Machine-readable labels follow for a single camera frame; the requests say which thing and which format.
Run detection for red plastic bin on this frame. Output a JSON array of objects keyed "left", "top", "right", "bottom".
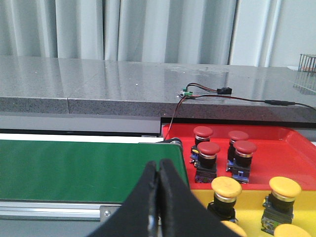
[{"left": 161, "top": 123, "right": 316, "bottom": 191}]

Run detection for aluminium conveyor side rail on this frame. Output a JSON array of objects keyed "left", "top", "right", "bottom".
[{"left": 0, "top": 200, "right": 121, "bottom": 221}]

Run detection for small green circuit board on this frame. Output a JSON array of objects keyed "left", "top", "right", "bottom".
[{"left": 178, "top": 87, "right": 197, "bottom": 99}]

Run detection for metal wire rack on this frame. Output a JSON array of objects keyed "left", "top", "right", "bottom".
[{"left": 298, "top": 54, "right": 316, "bottom": 74}]

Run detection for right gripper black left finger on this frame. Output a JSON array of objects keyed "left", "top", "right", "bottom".
[{"left": 90, "top": 161, "right": 158, "bottom": 237}]

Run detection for red and black wires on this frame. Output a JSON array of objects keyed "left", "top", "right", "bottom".
[{"left": 164, "top": 82, "right": 316, "bottom": 141}]

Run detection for black inline cable connector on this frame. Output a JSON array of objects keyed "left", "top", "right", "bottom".
[{"left": 264, "top": 100, "right": 296, "bottom": 106}]

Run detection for yellow plastic tray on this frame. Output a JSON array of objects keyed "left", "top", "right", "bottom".
[{"left": 190, "top": 189, "right": 316, "bottom": 237}]

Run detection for grey curtain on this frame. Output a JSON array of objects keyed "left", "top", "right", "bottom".
[{"left": 0, "top": 0, "right": 282, "bottom": 67}]

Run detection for yellow mushroom push button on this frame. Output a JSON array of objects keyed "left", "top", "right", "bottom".
[
  {"left": 221, "top": 220, "right": 247, "bottom": 237},
  {"left": 261, "top": 176, "right": 302, "bottom": 235},
  {"left": 274, "top": 224, "right": 311, "bottom": 237},
  {"left": 207, "top": 176, "right": 242, "bottom": 223}
]

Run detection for grey stone counter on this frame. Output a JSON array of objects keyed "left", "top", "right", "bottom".
[{"left": 0, "top": 56, "right": 316, "bottom": 124}]

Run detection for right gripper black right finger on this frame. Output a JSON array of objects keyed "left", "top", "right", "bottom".
[{"left": 157, "top": 159, "right": 237, "bottom": 237}]

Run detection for red mushroom push button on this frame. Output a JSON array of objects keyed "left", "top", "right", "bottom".
[
  {"left": 232, "top": 140, "right": 257, "bottom": 184},
  {"left": 195, "top": 141, "right": 221, "bottom": 183},
  {"left": 226, "top": 130, "right": 249, "bottom": 172},
  {"left": 193, "top": 126, "right": 213, "bottom": 146}
]

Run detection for green conveyor belt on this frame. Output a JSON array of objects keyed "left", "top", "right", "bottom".
[{"left": 0, "top": 140, "right": 188, "bottom": 202}]

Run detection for conveyor end roller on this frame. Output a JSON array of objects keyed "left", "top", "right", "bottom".
[{"left": 162, "top": 137, "right": 183, "bottom": 151}]

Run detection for small black sensor module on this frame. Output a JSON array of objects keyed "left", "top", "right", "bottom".
[{"left": 217, "top": 87, "right": 232, "bottom": 95}]

